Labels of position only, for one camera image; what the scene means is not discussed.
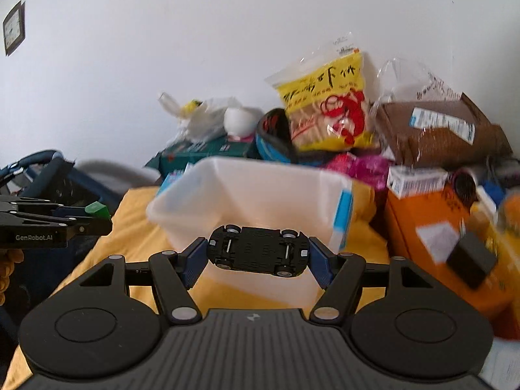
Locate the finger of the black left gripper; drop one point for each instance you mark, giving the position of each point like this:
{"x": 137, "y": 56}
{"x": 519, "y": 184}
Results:
{"x": 82, "y": 226}
{"x": 40, "y": 209}

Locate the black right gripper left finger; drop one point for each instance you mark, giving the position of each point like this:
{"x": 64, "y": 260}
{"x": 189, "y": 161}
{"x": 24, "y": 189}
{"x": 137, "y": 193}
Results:
{"x": 105, "y": 298}

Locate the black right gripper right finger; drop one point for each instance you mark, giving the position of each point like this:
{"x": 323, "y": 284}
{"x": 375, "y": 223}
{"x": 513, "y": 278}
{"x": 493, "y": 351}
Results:
{"x": 344, "y": 276}

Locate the green semicircle block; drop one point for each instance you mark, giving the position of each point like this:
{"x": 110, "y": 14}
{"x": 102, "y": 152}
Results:
{"x": 98, "y": 210}

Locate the black toy car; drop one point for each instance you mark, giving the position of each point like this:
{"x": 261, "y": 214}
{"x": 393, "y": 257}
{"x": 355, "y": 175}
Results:
{"x": 279, "y": 253}

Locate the yellow cloth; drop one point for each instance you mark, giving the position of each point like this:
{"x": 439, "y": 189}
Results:
{"x": 137, "y": 239}

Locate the white plastic bin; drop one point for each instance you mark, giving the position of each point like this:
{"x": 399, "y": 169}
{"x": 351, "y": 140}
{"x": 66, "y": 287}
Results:
{"x": 221, "y": 191}

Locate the light blue card box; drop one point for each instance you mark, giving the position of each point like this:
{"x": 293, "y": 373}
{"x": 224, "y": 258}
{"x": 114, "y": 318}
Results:
{"x": 172, "y": 177}

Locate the orange cardboard box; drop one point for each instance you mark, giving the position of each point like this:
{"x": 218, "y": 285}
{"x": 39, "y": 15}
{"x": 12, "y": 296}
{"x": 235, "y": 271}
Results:
{"x": 425, "y": 229}

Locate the dark green cotton pack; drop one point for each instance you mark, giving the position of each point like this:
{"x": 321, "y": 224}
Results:
{"x": 177, "y": 156}

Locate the pink plastic bag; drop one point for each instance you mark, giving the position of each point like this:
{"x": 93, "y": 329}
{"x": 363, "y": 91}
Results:
{"x": 372, "y": 170}

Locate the small white medicine box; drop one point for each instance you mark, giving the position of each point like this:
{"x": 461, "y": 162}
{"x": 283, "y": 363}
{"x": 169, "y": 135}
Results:
{"x": 404, "y": 181}

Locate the black small box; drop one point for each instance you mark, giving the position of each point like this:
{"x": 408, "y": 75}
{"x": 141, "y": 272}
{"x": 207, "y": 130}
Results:
{"x": 471, "y": 261}

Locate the white plastic bag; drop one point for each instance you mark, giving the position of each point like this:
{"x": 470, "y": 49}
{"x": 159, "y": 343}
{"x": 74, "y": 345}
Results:
{"x": 199, "y": 121}

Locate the dark tape roll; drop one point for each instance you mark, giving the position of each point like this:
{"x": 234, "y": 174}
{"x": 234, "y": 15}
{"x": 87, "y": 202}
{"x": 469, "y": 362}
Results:
{"x": 465, "y": 181}

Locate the yellow flat box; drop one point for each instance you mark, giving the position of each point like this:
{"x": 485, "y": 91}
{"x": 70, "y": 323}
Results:
{"x": 502, "y": 221}

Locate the white ceramic bowl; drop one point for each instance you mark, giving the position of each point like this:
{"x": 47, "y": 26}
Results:
{"x": 241, "y": 122}

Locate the brown padded envelope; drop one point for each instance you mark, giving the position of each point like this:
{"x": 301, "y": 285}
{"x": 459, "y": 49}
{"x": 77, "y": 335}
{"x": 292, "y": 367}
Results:
{"x": 445, "y": 133}

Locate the yellow shrimp cracker bag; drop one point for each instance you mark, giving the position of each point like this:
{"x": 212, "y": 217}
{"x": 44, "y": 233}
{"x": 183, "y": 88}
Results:
{"x": 324, "y": 98}

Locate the clear plastic bag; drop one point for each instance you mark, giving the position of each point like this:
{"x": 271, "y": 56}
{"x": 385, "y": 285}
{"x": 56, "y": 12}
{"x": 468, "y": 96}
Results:
{"x": 401, "y": 80}

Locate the framed wall picture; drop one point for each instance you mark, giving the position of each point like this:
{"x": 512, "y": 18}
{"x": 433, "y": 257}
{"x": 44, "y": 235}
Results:
{"x": 14, "y": 30}

